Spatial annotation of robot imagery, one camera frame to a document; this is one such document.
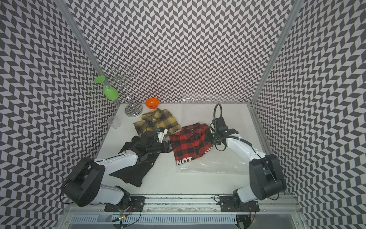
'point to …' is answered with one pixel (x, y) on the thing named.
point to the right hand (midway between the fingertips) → (205, 141)
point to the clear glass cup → (114, 121)
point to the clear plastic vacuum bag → (218, 161)
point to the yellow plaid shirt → (156, 119)
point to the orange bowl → (152, 103)
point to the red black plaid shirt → (191, 143)
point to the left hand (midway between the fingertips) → (175, 147)
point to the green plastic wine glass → (109, 92)
